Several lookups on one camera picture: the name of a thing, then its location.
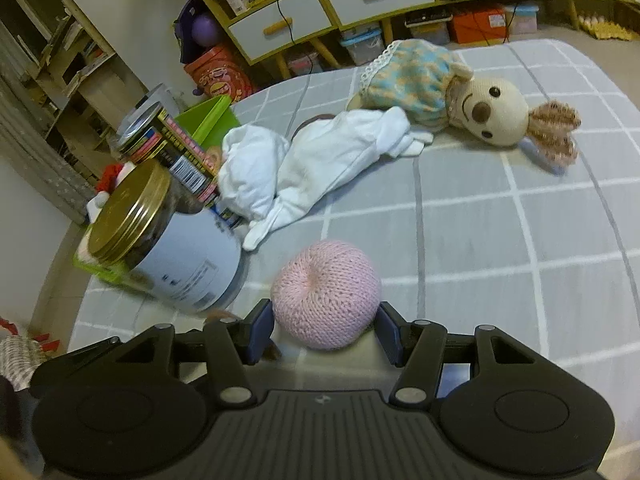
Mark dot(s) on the gold lid white jar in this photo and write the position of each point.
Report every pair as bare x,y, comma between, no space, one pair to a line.
192,260

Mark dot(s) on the clear box pale blue lid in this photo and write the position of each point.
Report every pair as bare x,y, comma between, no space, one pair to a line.
522,19

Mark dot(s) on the orange storage box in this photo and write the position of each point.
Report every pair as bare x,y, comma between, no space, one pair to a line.
477,24

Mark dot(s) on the small clear storage box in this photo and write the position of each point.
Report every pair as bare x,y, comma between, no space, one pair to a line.
305,62

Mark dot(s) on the white baby garment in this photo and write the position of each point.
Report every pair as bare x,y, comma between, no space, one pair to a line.
320,160

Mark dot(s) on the red orange gift bag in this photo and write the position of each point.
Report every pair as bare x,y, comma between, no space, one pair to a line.
220,76

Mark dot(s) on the blue lid storage box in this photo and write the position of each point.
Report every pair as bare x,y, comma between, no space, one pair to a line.
361,47

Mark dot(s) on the grey patterned curtain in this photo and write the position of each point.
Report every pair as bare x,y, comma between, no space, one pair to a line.
40,170

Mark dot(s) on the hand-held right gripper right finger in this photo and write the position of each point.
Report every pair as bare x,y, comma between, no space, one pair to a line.
389,332

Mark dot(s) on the purple bag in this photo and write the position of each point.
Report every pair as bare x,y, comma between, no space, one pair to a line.
204,30

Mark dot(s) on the yellow drawer cabinet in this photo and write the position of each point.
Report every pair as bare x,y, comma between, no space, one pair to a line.
380,20

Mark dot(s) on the tray of eggs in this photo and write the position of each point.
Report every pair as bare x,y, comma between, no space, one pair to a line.
605,29

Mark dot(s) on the pink knitted ball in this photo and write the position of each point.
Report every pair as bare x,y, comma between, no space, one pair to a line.
325,290

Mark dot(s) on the white plush doll red clothes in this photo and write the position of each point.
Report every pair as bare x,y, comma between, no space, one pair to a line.
109,175

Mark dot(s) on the black lid clear storage box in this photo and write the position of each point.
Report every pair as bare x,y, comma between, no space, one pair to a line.
427,27

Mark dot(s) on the grey checked blanket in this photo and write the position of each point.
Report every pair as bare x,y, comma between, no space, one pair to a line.
475,240

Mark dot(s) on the green plastic basket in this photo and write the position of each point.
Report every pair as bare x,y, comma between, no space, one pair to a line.
210,120

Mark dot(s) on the grey patterned cloth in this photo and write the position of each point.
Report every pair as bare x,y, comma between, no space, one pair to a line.
20,362

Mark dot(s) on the white printed sack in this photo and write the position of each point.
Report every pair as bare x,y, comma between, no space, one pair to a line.
167,97

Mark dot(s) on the knitted bunny doll blue dress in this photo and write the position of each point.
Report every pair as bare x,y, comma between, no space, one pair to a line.
415,80

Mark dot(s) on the wooden shelf rack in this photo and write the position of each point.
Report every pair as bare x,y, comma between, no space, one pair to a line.
65,60

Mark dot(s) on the black labelled tin can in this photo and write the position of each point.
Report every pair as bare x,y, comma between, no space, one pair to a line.
185,156

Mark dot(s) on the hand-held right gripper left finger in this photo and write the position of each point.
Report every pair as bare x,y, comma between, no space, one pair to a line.
260,331

